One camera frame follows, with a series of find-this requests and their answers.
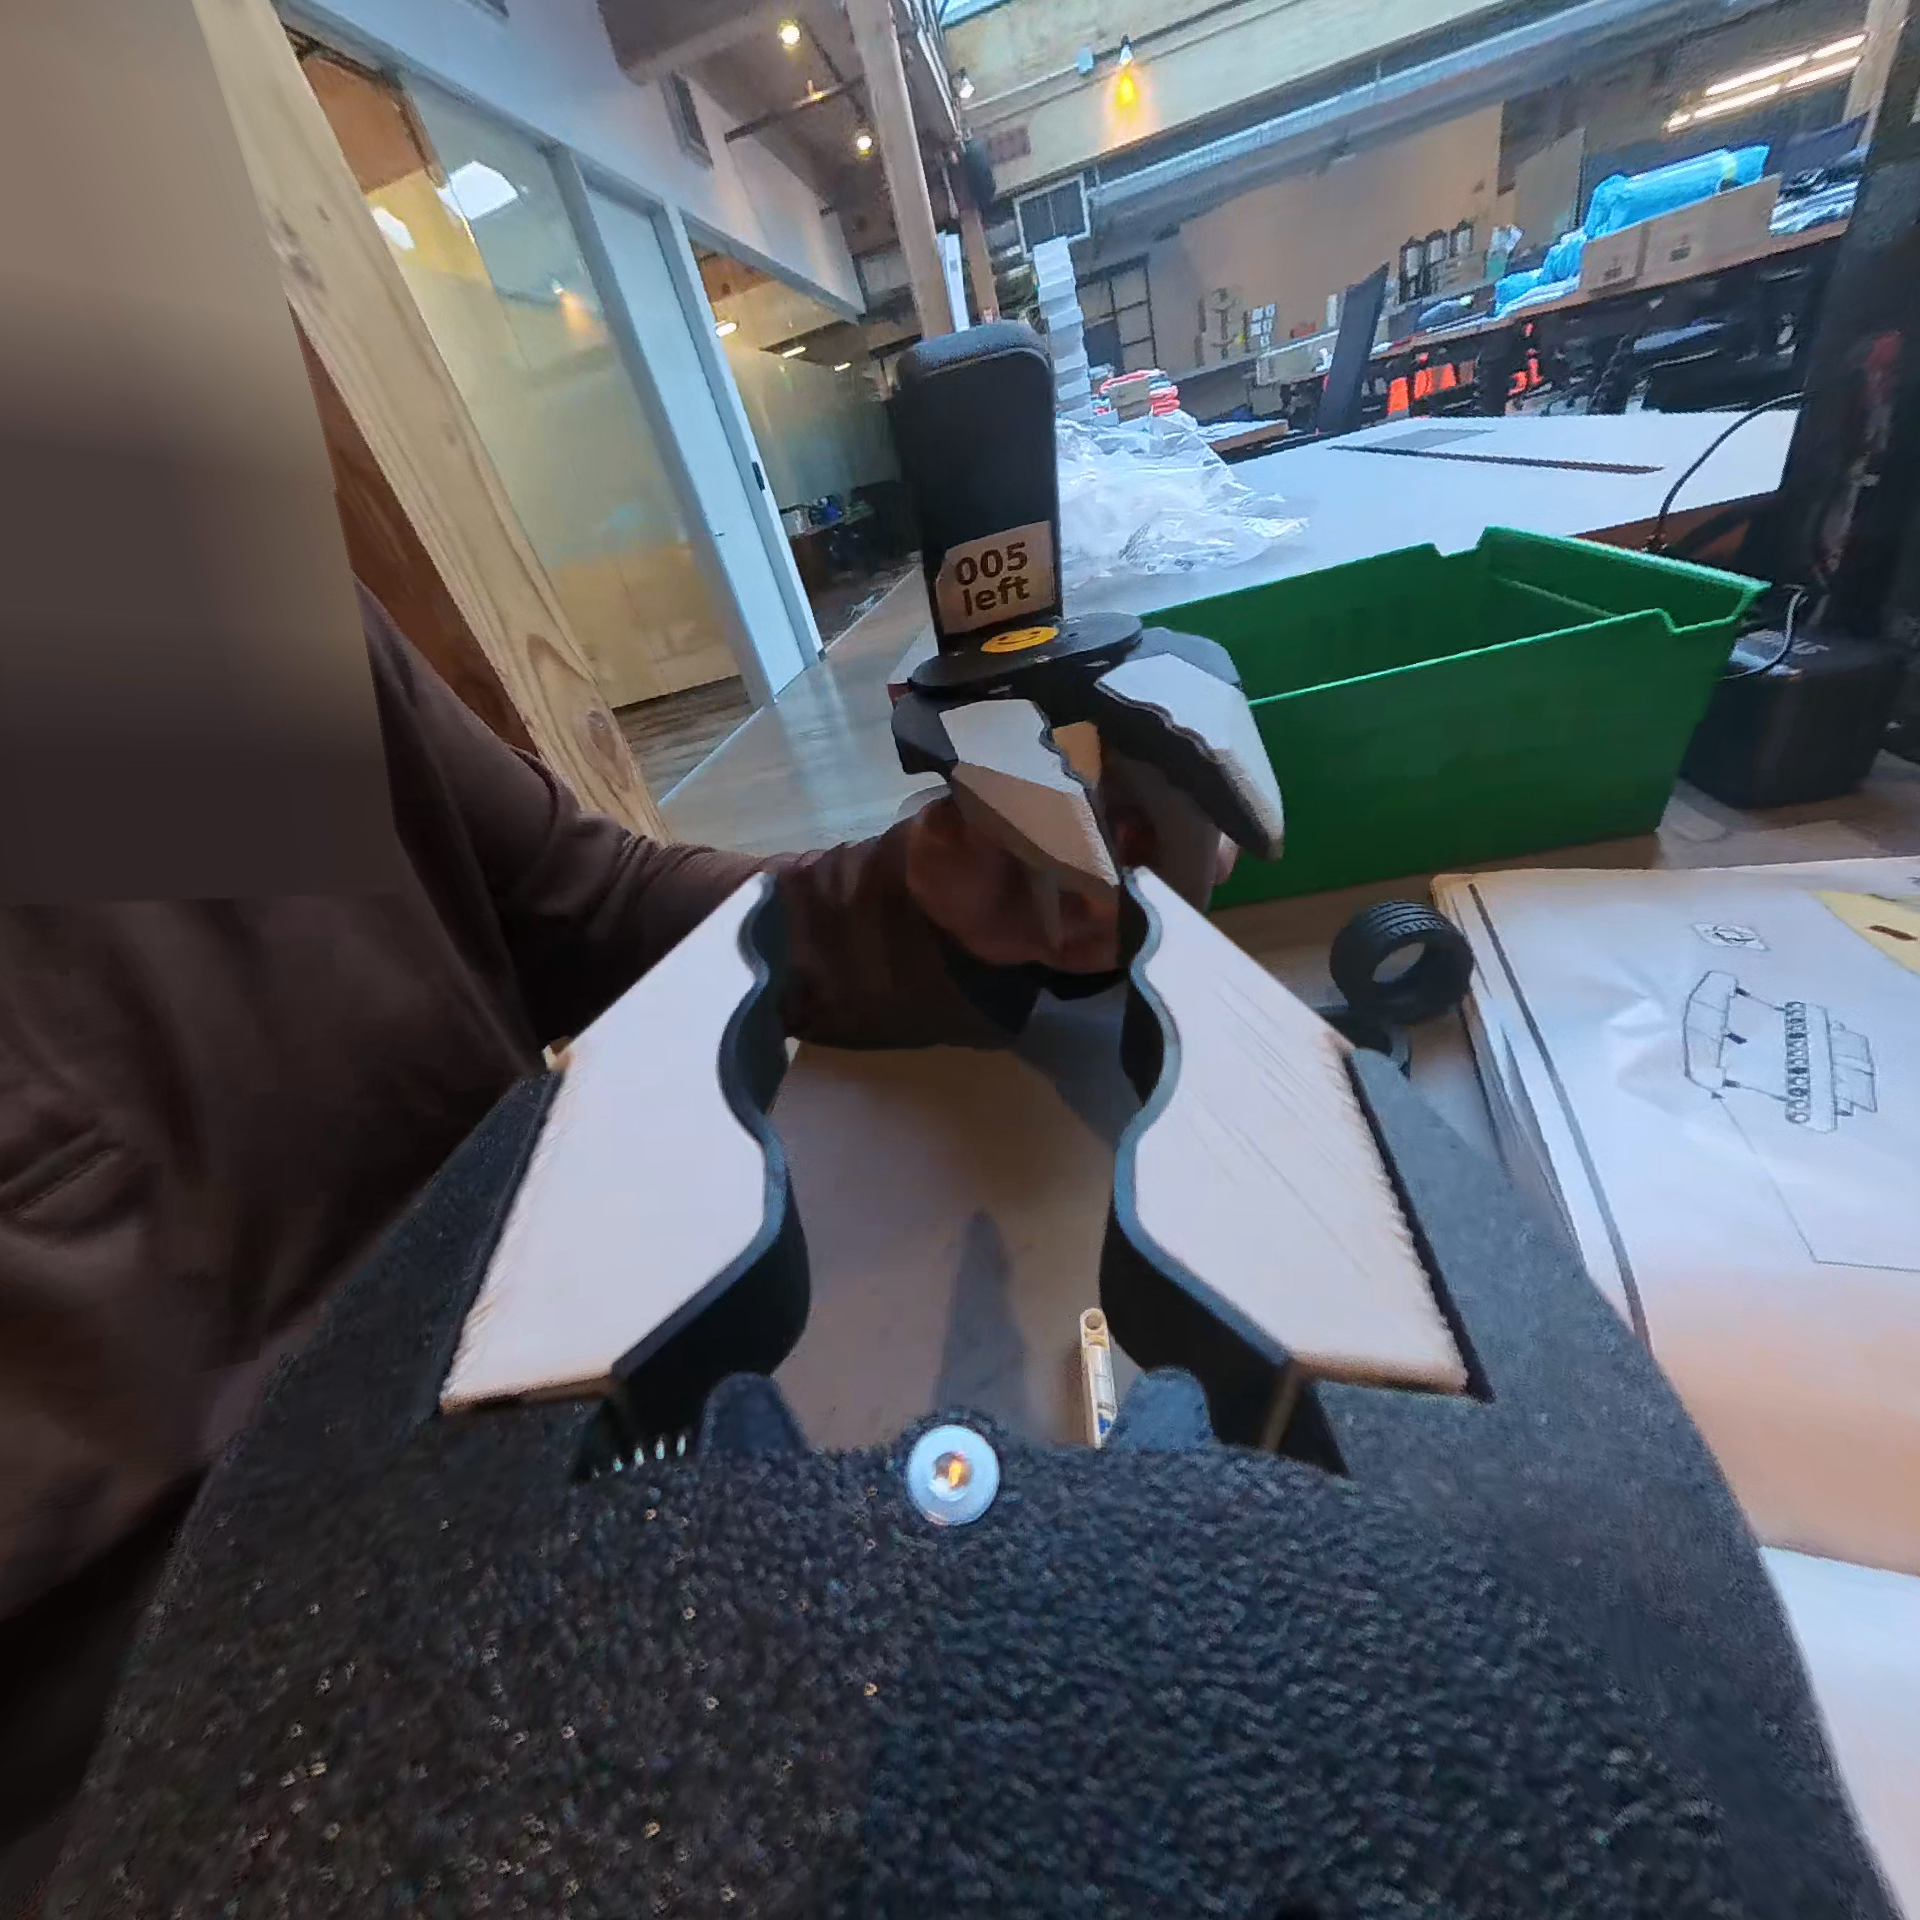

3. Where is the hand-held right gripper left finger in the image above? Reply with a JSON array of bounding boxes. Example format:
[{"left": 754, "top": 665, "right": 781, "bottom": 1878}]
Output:
[{"left": 440, "top": 872, "right": 812, "bottom": 1412}]

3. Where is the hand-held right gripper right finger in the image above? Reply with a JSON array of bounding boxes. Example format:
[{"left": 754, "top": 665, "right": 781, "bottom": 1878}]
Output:
[{"left": 1101, "top": 866, "right": 1473, "bottom": 1449}]

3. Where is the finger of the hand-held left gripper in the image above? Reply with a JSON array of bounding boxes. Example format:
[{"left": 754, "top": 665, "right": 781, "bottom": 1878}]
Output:
[
  {"left": 938, "top": 697, "right": 1128, "bottom": 889},
  {"left": 1096, "top": 632, "right": 1289, "bottom": 861}
]

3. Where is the green storage bin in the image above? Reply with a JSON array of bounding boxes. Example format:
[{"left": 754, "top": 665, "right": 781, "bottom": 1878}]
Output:
[{"left": 1140, "top": 525, "right": 1772, "bottom": 912}]

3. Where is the person's left forearm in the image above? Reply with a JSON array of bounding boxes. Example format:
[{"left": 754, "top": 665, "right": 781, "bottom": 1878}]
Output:
[{"left": 360, "top": 584, "right": 963, "bottom": 1052}]

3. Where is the grey desk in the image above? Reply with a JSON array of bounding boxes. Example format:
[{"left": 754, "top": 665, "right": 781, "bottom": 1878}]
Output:
[{"left": 773, "top": 794, "right": 1920, "bottom": 1449}]

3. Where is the person's left hand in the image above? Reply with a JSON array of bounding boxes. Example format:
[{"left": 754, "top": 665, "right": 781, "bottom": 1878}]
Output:
[{"left": 901, "top": 735, "right": 1243, "bottom": 999}]

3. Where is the clear plastic wrap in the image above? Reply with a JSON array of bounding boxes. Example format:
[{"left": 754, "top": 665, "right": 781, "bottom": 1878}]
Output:
[{"left": 1056, "top": 412, "right": 1308, "bottom": 578}]

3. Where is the wide black rubber tire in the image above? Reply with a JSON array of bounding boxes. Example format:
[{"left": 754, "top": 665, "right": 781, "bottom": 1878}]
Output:
[{"left": 1328, "top": 900, "right": 1478, "bottom": 1029}]

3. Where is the white table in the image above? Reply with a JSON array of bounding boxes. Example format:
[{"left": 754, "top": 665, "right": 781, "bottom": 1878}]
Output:
[{"left": 1201, "top": 406, "right": 1802, "bottom": 557}]

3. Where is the black monitor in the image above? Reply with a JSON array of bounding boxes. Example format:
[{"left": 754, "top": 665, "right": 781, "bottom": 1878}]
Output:
[{"left": 1320, "top": 266, "right": 1395, "bottom": 437}]

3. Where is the person's torso in brown shirt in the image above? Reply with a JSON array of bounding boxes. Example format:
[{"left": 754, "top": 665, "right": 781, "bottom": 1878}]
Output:
[{"left": 0, "top": 900, "right": 557, "bottom": 1622}]

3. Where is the open instruction booklet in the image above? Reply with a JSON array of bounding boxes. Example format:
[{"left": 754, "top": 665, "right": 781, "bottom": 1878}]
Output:
[{"left": 1432, "top": 856, "right": 1920, "bottom": 1877}]

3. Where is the cardboard box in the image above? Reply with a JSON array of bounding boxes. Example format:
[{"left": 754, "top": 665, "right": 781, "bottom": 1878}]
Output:
[{"left": 1574, "top": 176, "right": 1787, "bottom": 295}]

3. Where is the black power cable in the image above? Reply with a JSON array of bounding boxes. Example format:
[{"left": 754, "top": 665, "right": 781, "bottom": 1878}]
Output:
[{"left": 1642, "top": 393, "right": 1802, "bottom": 518}]

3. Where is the wooden post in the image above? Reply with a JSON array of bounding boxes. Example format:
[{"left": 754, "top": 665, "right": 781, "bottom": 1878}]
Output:
[{"left": 195, "top": 0, "right": 670, "bottom": 840}]

